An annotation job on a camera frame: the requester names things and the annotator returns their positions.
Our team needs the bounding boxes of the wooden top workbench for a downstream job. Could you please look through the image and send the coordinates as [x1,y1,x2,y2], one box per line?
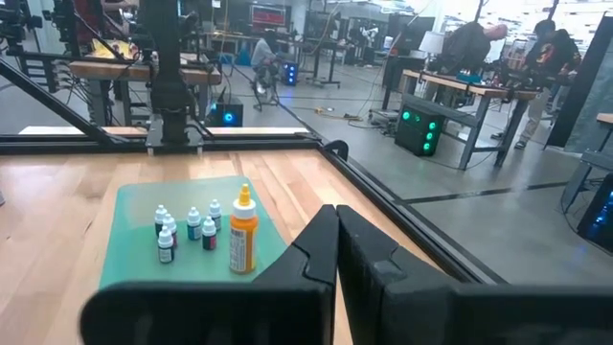
[400,68,541,172]
[68,59,223,129]

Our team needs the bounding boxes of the large yellow food coloring bottle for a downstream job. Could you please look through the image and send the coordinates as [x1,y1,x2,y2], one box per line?
[228,183,260,275]

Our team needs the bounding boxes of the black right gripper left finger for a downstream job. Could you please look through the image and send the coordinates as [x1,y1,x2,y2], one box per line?
[79,204,340,345]

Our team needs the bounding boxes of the black computer blue lights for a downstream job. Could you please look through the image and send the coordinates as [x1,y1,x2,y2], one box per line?
[576,172,613,254]

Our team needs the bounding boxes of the grey metal bench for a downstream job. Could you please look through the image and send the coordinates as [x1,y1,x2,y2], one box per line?
[559,112,613,215]

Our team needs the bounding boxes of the dark grey partition panel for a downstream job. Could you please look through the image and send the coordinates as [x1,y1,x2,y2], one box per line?
[544,12,613,154]

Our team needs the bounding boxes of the small blue food coloring bottle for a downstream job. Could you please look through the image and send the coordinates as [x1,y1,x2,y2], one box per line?
[186,206,203,242]
[208,198,223,233]

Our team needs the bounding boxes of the black frame clamp hook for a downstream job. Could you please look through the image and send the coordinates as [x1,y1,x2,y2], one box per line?
[323,139,351,162]

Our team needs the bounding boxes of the person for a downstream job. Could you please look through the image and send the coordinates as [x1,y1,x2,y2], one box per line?
[249,31,282,97]
[71,0,140,30]
[512,18,583,150]
[438,21,510,106]

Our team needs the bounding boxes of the yellow object on workbench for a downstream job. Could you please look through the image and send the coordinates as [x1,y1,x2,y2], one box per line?
[90,39,134,61]

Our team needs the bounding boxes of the small dark food coloring bottle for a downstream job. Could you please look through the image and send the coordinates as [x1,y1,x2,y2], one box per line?
[153,204,169,237]
[157,225,175,265]
[201,216,217,252]

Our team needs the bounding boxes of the green translucent plastic bin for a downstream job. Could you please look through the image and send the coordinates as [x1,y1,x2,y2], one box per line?
[98,174,289,291]

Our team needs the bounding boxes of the black computer green fans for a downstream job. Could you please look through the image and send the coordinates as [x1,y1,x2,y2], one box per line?
[394,103,445,158]

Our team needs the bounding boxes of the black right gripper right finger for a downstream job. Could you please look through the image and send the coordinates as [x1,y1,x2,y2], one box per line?
[337,204,613,345]

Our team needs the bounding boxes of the black computer glowing ring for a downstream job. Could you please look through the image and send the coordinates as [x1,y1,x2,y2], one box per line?
[209,97,245,128]

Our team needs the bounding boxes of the small red food coloring bottle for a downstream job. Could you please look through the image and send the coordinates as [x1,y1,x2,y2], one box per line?
[163,213,179,249]

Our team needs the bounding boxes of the black aluminium table frame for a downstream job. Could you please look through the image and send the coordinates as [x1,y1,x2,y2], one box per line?
[0,57,509,287]

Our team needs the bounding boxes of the white shade table lamp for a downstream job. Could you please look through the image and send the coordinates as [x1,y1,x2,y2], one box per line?
[418,31,446,57]

